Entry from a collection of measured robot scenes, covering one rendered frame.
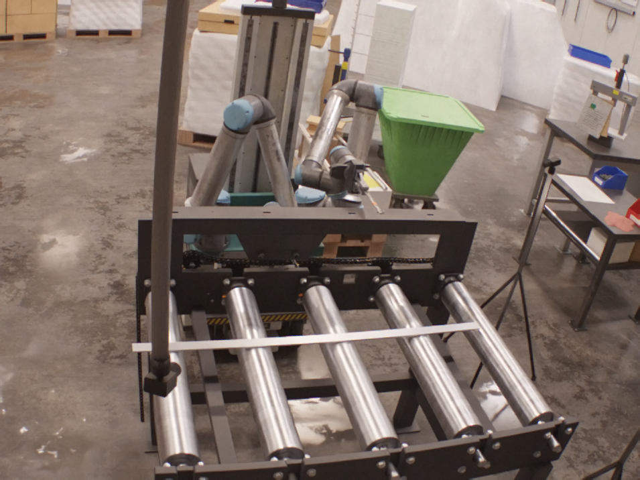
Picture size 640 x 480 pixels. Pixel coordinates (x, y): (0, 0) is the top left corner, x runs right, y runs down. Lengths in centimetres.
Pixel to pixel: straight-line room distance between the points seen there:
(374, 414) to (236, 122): 128
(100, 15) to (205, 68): 472
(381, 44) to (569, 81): 357
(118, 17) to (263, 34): 727
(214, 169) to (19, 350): 152
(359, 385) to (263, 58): 164
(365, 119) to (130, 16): 742
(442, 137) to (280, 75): 205
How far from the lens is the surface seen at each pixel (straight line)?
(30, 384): 334
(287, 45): 307
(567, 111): 885
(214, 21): 562
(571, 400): 386
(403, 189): 508
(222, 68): 565
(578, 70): 875
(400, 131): 478
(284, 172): 279
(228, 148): 268
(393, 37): 587
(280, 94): 313
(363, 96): 312
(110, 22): 1021
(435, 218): 256
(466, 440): 195
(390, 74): 595
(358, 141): 312
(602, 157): 519
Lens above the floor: 226
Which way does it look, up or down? 30 degrees down
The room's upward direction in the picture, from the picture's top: 9 degrees clockwise
